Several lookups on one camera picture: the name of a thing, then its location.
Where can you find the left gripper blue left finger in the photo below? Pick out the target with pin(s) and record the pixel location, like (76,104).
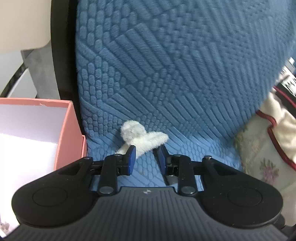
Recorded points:
(125,163)

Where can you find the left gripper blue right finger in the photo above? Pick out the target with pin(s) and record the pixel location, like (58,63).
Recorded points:
(168,165)

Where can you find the white fluffy hair claw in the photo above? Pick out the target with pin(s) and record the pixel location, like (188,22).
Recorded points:
(134,134)

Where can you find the pink cardboard box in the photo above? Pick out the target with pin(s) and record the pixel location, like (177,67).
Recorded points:
(38,136)

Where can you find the blue textured sofa cover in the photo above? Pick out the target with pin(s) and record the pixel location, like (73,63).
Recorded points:
(195,70)

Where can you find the floral cream cushion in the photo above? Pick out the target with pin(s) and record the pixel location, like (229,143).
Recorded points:
(266,146)

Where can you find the white black orange blanket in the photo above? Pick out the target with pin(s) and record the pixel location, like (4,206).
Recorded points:
(287,76)

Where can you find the beige chair with black frame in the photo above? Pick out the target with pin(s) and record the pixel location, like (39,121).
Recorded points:
(38,49)

